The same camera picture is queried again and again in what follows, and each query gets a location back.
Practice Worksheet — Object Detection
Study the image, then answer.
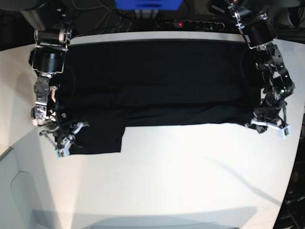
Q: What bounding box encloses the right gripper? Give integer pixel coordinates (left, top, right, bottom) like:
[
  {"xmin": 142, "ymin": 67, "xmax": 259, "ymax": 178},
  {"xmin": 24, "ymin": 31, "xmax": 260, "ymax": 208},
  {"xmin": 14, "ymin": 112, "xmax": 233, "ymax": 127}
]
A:
[{"xmin": 39, "ymin": 121, "xmax": 90, "ymax": 154}]

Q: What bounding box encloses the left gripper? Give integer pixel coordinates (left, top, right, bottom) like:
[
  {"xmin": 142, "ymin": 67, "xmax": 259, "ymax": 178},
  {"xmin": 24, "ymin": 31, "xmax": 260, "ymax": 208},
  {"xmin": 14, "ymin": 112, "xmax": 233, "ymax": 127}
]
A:
[{"xmin": 245, "ymin": 106, "xmax": 287, "ymax": 134}]

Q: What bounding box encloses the black T-shirt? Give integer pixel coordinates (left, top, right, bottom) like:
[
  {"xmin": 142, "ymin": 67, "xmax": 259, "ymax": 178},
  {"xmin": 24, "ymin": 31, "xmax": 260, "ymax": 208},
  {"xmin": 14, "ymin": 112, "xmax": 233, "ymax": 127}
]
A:
[{"xmin": 51, "ymin": 41, "xmax": 261, "ymax": 155}]

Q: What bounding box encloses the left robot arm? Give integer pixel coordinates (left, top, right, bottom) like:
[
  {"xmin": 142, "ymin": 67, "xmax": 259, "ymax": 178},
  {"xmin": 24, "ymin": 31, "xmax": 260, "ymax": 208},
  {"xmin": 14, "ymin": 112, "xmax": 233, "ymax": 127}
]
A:
[{"xmin": 226, "ymin": 0, "xmax": 301, "ymax": 138}]

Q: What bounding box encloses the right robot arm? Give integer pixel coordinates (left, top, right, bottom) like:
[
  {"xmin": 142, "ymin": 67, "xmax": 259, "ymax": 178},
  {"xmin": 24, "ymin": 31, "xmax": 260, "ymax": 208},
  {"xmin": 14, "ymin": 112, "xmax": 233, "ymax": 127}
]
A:
[{"xmin": 21, "ymin": 0, "xmax": 87, "ymax": 157}]

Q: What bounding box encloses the black power strip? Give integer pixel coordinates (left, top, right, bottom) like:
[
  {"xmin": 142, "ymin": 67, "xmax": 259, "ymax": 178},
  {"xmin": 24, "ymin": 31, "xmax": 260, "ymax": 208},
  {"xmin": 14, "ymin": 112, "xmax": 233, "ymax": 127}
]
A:
[{"xmin": 156, "ymin": 20, "xmax": 225, "ymax": 31}]

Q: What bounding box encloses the blue box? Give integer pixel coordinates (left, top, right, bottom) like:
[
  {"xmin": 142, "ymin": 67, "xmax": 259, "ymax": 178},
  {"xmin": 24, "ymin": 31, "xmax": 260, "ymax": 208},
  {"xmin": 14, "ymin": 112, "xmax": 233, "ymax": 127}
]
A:
[{"xmin": 115, "ymin": 0, "xmax": 183, "ymax": 10}]

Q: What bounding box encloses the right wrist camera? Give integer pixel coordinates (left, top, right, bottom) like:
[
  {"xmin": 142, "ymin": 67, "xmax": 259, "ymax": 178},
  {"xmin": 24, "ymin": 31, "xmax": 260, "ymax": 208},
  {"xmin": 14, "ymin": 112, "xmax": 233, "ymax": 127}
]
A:
[{"xmin": 55, "ymin": 148, "xmax": 70, "ymax": 158}]

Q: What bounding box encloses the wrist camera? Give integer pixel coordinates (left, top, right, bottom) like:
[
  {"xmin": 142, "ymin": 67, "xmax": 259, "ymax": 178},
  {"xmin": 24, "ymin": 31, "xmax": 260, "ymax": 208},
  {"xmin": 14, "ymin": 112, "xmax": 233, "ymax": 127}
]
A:
[
  {"xmin": 55, "ymin": 148, "xmax": 70, "ymax": 158},
  {"xmin": 277, "ymin": 125, "xmax": 291, "ymax": 139}
]

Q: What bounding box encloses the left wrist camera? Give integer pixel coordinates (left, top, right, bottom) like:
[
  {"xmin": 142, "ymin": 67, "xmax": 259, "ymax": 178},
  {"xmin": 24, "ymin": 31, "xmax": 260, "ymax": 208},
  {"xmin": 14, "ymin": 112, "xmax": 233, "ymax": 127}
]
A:
[{"xmin": 277, "ymin": 125, "xmax": 291, "ymax": 139}]

